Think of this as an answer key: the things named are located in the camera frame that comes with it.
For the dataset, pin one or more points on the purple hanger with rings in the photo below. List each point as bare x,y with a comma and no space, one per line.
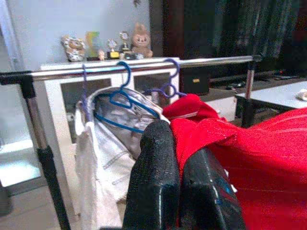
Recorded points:
178,67

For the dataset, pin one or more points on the white cabinet glass doors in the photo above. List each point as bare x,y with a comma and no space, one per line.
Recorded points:
120,82

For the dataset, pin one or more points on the small pale figurine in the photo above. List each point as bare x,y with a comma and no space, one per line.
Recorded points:
102,55

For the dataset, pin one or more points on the green yellow ornament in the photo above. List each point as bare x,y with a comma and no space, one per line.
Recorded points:
93,45

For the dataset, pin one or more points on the metal clothes rack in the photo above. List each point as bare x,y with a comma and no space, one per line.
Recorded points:
216,62

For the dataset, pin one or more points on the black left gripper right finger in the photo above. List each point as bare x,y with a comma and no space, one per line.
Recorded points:
204,191

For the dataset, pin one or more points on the red jacket white stripes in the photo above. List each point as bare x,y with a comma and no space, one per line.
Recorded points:
192,103

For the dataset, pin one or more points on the black box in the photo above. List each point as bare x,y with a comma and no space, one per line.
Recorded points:
195,81

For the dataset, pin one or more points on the gold trophy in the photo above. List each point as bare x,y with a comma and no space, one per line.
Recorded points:
112,51
124,42

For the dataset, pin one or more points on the red knit garment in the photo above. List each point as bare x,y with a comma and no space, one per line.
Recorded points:
263,167

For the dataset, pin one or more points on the white shirt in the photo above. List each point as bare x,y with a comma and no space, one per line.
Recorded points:
96,155

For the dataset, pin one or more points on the thin purple hanger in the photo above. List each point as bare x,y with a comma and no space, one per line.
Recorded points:
84,79

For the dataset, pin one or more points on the brown plush toy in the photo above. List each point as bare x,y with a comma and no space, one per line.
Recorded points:
141,40

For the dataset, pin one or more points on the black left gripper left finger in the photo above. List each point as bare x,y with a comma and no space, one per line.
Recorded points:
156,167

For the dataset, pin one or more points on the blue plastic hanger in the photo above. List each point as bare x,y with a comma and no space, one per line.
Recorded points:
128,72

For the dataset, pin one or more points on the dark curtain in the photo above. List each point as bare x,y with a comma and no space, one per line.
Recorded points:
239,26

